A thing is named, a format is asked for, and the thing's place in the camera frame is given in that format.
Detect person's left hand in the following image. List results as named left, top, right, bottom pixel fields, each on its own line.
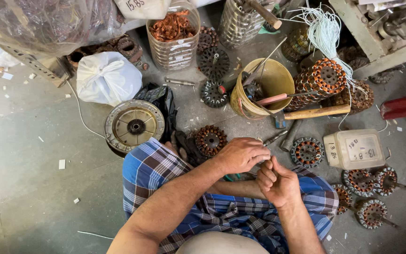
left=217, top=137, right=272, bottom=175

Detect person's right hand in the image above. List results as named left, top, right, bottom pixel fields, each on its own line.
left=256, top=155, right=302, bottom=209

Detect small metal punch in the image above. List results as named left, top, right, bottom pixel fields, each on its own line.
left=262, top=129, right=288, bottom=147

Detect grey metal cylinder tool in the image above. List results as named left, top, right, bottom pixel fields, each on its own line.
left=280, top=119, right=303, bottom=152

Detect metal tools bundle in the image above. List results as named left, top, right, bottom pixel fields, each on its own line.
left=241, top=36, right=288, bottom=106

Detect yellow plastic bucket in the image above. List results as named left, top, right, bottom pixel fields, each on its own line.
left=230, top=58, right=295, bottom=120

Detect bare black stator core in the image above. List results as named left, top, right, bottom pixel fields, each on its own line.
left=200, top=80, right=230, bottom=109
left=198, top=47, right=230, bottom=81

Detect person's foot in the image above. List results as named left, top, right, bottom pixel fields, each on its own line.
left=164, top=140, right=190, bottom=163

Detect stack of copper wound stators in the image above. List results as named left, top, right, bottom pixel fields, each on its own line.
left=285, top=58, right=347, bottom=112

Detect copper wound stator with shaft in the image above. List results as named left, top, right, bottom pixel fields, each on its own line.
left=355, top=198, right=399, bottom=230
left=342, top=168, right=378, bottom=198
left=374, top=166, right=406, bottom=197

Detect beige shirt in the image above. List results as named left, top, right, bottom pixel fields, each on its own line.
left=176, top=231, right=270, bottom=254

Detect short metal rod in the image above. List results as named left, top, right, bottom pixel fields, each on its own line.
left=165, top=78, right=197, bottom=87

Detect black plastic bag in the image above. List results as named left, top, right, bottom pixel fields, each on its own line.
left=133, top=83, right=178, bottom=142

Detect stack of dark stators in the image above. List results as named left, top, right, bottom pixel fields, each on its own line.
left=281, top=26, right=317, bottom=63

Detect blue checked lungi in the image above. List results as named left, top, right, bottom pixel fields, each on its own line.
left=122, top=138, right=340, bottom=254

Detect rusty stator core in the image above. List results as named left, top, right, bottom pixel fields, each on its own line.
left=196, top=26, right=220, bottom=54

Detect clear ribbed plastic jar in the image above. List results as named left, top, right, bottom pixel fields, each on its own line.
left=145, top=1, right=201, bottom=72
left=218, top=0, right=271, bottom=50

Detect heap of stators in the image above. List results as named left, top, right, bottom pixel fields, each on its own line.
left=336, top=45, right=394, bottom=85

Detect round metal fan motor cover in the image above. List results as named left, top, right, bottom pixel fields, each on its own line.
left=103, top=99, right=166, bottom=155

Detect red plastic stool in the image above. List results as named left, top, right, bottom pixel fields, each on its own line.
left=379, top=83, right=406, bottom=130

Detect wooden shelf with motor parts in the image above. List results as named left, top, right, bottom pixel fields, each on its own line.
left=329, top=0, right=406, bottom=80

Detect white plastic bag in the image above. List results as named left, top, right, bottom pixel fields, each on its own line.
left=76, top=61, right=143, bottom=107

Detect heap of rusty motor parts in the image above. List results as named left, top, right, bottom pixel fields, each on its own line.
left=67, top=35, right=144, bottom=68

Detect scattered white paper scraps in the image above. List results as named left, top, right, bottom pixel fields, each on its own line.
left=1, top=72, right=81, bottom=205

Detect slotted metal angle bar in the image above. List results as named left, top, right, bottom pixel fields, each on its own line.
left=0, top=44, right=70, bottom=88

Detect large clear plastic bag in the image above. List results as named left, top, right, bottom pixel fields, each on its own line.
left=0, top=0, right=128, bottom=59

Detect green handled pliers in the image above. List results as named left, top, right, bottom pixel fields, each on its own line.
left=223, top=172, right=256, bottom=182

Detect pink handled screwdriver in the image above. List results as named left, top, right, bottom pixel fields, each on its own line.
left=255, top=91, right=319, bottom=107

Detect wooden handled hammer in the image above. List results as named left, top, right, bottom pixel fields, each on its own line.
left=274, top=104, right=351, bottom=130

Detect bundle of pale sleeving wires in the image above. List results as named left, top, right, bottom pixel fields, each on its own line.
left=287, top=0, right=367, bottom=96

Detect wooden tool handle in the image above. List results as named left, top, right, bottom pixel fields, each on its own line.
left=246, top=0, right=283, bottom=30

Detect copper wire scrap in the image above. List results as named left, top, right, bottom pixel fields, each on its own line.
left=149, top=10, right=197, bottom=42

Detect thin white wire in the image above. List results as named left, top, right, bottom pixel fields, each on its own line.
left=77, top=230, right=115, bottom=241

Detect white cable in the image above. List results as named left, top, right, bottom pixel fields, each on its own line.
left=65, top=80, right=106, bottom=139

